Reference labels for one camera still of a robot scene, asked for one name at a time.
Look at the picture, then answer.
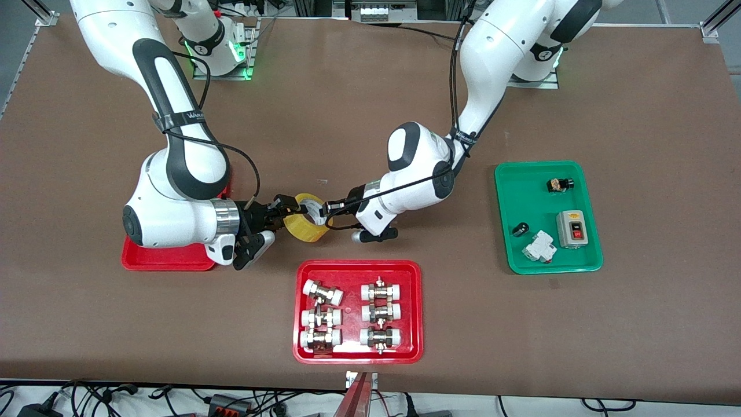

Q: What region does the yellow clear tape roll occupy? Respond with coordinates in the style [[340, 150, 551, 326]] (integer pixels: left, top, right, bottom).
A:
[[287, 194, 331, 243]]

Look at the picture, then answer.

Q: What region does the empty red plastic tray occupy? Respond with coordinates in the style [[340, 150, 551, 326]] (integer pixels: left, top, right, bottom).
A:
[[120, 182, 232, 272]]

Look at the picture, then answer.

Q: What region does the red tray with fittings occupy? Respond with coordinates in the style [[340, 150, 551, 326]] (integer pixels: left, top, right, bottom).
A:
[[292, 259, 424, 365]]

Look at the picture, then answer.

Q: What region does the green plastic tray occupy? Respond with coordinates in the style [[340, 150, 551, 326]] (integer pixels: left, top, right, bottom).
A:
[[494, 160, 604, 275]]

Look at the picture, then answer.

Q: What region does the white metal pipe fitting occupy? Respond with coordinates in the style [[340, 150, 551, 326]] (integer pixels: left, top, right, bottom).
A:
[[360, 326, 403, 354], [361, 301, 403, 323], [300, 307, 343, 328], [302, 280, 344, 306], [299, 328, 343, 353], [361, 277, 404, 302]]

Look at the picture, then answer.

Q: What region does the red metal clamp bar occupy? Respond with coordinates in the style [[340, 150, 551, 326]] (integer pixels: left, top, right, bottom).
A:
[[333, 372, 371, 417]]

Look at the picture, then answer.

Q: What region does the white circuit breaker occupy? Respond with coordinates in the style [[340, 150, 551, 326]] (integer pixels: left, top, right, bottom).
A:
[[522, 230, 558, 264]]

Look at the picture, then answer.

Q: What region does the black orange connector box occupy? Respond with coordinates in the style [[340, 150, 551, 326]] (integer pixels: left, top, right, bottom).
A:
[[208, 394, 253, 417]]

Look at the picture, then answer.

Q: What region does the black power adapter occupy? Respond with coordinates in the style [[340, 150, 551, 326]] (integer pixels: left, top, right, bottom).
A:
[[17, 396, 63, 417]]

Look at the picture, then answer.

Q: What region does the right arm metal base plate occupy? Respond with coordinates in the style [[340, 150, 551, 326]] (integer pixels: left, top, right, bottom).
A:
[[193, 17, 256, 81]]

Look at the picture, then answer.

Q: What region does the white bracket plate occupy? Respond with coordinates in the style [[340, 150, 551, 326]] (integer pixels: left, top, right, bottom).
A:
[[346, 371, 379, 390]]

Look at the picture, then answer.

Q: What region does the black cable across table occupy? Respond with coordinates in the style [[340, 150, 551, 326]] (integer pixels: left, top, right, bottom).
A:
[[399, 22, 464, 42]]

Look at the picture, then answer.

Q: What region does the grey push-button switch box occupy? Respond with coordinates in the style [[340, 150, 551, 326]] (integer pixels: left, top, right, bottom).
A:
[[556, 210, 592, 250]]

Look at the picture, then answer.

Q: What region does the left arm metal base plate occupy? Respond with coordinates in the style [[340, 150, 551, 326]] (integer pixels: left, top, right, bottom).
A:
[[507, 68, 560, 89]]

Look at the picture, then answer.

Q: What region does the aluminium frame post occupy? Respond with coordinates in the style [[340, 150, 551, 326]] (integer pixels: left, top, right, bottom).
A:
[[699, 0, 741, 45], [23, 0, 60, 27]]

